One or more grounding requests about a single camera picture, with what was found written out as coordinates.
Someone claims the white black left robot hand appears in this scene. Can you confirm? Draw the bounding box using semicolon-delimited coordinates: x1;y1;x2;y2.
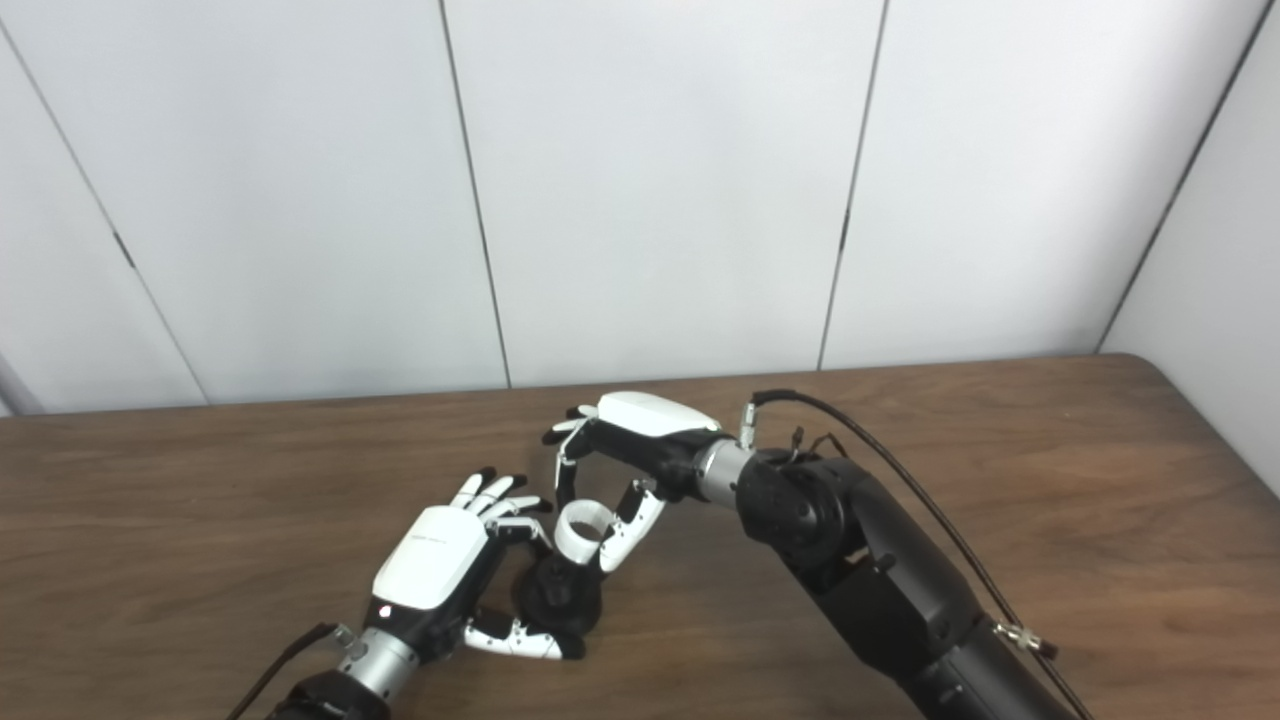
365;468;586;663

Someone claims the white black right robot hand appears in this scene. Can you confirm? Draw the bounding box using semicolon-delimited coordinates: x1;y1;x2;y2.
542;391;723;574

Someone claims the round black part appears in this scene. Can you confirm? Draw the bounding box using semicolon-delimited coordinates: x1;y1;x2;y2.
513;555;604;641

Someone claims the white ring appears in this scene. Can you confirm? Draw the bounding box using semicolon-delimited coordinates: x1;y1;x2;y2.
553;502;617;567

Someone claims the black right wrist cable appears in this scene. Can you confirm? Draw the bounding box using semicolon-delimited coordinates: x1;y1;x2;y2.
750;390;1096;720

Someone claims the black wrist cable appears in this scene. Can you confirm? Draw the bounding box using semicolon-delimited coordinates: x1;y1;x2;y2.
750;390;1096;720
225;622;341;720

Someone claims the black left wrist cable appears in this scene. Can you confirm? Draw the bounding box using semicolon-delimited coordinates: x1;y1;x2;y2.
225;622;341;720

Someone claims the grey wall corner post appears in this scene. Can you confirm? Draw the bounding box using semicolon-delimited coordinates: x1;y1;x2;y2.
0;350;46;417

